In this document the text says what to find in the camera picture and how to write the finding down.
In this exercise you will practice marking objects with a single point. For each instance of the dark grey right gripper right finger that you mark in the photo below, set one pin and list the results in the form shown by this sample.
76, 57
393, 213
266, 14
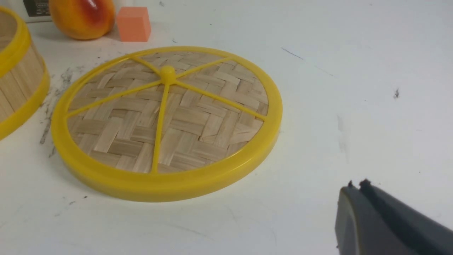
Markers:
415, 230

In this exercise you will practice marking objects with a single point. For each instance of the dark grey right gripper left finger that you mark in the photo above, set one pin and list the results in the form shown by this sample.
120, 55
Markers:
360, 230

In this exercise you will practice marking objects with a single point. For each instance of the woven bamboo steamer lid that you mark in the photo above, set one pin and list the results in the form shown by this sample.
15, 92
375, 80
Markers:
167, 124

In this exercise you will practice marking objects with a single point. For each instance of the bamboo steamer basket yellow rim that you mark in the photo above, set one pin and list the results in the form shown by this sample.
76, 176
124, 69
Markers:
24, 78

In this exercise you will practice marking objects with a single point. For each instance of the white box with green lid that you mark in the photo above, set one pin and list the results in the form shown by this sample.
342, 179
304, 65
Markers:
31, 11

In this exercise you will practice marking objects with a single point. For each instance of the orange foam cube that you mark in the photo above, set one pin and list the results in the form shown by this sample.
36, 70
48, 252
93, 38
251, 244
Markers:
133, 24

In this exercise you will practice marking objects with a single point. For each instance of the orange yellow toy pear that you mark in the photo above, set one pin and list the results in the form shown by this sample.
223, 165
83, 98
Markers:
92, 30

